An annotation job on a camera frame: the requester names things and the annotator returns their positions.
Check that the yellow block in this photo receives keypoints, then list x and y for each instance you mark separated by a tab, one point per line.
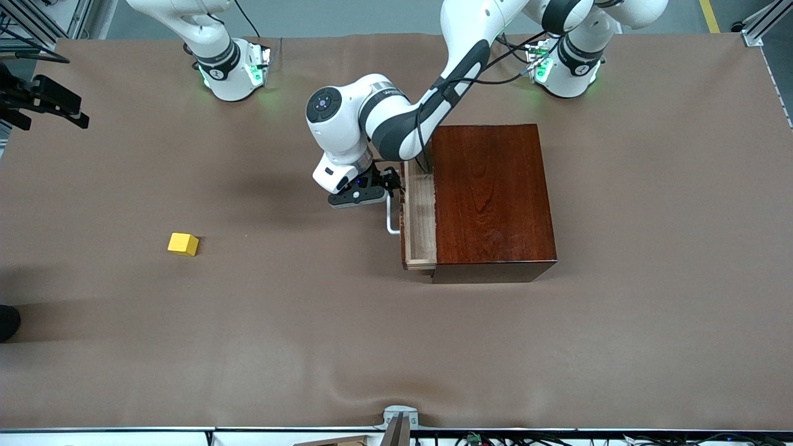
183	245

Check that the grey metal bracket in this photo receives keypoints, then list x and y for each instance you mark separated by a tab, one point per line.
396	414

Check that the dark red wooden cabinet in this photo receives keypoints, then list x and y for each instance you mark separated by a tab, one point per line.
495	198

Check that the light wood drawer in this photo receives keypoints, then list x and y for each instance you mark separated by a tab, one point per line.
421	217

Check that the tan board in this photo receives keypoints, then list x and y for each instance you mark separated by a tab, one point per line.
337	441

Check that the brown table cloth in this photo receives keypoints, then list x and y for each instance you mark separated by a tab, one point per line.
310	341

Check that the yellow floor tape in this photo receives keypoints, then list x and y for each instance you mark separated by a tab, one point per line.
710	17

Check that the metal table edge rail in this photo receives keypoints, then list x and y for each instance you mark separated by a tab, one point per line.
124	429

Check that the black round object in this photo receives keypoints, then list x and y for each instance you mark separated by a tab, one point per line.
7	323

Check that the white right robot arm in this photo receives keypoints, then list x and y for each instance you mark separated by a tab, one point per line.
226	80

